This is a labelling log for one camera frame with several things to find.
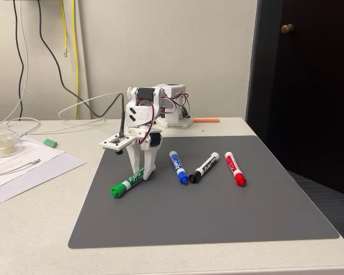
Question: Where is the long yellow cable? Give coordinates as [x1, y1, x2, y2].
[71, 0, 80, 120]

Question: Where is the thin white wall cable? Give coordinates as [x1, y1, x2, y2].
[0, 0, 29, 132]

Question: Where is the white-framed wrist camera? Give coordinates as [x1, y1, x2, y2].
[99, 133, 137, 158]

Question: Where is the white cable with plug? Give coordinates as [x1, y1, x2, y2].
[0, 158, 42, 178]

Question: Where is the dark door frame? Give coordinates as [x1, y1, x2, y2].
[245, 0, 284, 138]

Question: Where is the blue dry-erase marker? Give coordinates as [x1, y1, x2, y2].
[169, 150, 189, 185]

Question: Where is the white looping cable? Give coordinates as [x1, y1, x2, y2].
[58, 91, 127, 127]

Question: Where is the thin black cable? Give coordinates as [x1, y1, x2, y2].
[12, 0, 25, 120]

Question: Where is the pale blank paper sheet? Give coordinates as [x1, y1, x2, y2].
[0, 150, 87, 205]

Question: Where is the short yellow cable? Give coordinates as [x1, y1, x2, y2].
[60, 0, 69, 58]

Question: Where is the red dry-erase marker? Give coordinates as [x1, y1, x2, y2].
[224, 151, 247, 187]

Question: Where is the white cable coil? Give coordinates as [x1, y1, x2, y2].
[6, 117, 107, 136]

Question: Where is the grey mat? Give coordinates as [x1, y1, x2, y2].
[68, 135, 341, 249]

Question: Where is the clear tape dispenser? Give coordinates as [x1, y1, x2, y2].
[0, 132, 24, 159]

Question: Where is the black dry-erase marker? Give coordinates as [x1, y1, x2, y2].
[188, 152, 220, 184]

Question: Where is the dark door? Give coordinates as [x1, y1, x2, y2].
[275, 0, 344, 199]

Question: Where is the green dry-erase marker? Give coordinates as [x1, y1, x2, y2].
[110, 167, 146, 199]

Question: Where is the thick black cable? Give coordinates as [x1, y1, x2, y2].
[37, 0, 126, 141]

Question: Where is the white wall cable raceway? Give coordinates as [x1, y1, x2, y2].
[74, 0, 92, 120]

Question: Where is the white printed paper sheet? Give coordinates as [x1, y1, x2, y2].
[0, 135, 67, 177]

